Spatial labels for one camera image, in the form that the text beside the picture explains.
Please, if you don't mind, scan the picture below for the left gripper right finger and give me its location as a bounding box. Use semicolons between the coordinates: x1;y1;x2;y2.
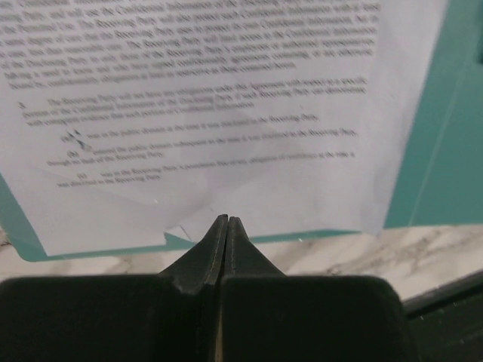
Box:
219;217;415;361

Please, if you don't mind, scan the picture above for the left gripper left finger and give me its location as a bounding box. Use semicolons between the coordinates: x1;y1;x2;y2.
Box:
1;215;229;361

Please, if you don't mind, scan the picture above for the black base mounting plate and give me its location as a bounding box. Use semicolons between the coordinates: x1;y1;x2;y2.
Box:
404;271;483;362

